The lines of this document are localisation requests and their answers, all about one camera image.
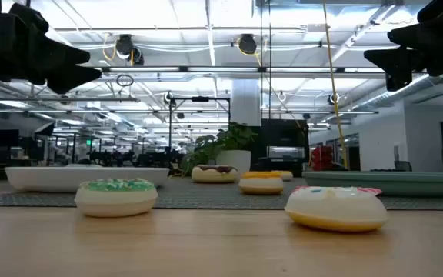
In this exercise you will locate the black cabinet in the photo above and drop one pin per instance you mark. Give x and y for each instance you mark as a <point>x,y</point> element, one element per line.
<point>285,134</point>

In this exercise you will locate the red object stack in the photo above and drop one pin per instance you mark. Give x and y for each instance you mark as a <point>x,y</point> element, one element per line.
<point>322,157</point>

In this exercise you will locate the black monitor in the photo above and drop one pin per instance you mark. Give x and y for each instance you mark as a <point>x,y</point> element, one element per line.
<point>5,137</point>

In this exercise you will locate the small orange glazed donut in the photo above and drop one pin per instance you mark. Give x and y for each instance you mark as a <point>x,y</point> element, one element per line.
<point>260,185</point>

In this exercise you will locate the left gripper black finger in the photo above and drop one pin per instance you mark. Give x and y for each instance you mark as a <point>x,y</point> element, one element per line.
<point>48,46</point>
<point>73,79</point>

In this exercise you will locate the green potted plant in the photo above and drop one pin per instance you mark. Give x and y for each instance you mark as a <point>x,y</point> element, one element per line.
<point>233,159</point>

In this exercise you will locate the white round plate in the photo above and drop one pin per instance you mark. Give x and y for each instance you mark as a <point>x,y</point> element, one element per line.
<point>52,179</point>

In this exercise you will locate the large chocolate glazed donut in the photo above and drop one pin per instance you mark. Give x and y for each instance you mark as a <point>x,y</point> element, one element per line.
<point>214,177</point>

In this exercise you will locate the black metal frame stand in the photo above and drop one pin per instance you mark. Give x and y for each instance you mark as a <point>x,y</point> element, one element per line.
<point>200,99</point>

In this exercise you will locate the small pink white donut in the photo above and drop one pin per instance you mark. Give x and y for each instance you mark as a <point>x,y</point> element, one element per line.
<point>337,209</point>

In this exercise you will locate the grey woven placemat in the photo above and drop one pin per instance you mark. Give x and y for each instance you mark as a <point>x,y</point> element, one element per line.
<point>206,194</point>

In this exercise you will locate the teal round plate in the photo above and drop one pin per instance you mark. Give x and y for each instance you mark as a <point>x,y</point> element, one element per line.
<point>398,182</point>

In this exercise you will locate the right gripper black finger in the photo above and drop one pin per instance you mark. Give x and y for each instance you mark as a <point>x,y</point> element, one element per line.
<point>440,31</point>
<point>402,61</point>

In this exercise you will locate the small green sprinkled donut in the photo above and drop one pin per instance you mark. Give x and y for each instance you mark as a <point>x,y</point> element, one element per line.
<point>115,200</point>

